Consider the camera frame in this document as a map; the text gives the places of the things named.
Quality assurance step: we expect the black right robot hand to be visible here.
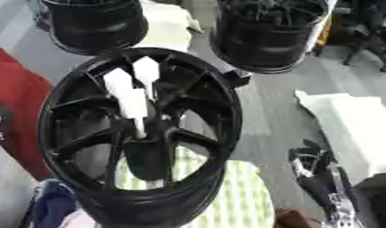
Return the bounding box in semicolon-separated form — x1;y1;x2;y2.
286;138;355;214

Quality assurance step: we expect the black spoked wheel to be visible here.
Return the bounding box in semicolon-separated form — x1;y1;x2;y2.
37;47;244;228

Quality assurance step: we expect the black wheel rim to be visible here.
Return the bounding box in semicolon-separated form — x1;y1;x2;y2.
208;0;332;75
37;0;151;57

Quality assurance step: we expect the brown object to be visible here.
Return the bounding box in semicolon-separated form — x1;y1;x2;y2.
272;208;319;228

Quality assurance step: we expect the white foam sheet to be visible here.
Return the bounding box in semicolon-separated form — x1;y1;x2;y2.
293;89;386;176

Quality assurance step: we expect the small black block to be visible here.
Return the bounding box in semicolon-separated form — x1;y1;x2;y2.
222;68;254;88

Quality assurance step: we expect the black chair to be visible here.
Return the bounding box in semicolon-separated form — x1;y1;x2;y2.
324;0;386;73

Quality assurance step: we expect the white foam block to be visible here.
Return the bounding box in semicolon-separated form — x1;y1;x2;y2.
131;0;205;53

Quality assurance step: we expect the blue cloth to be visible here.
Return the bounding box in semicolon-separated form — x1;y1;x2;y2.
25;178;80;228

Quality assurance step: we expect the red fabric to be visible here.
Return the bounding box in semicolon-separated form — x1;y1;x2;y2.
0;43;55;181

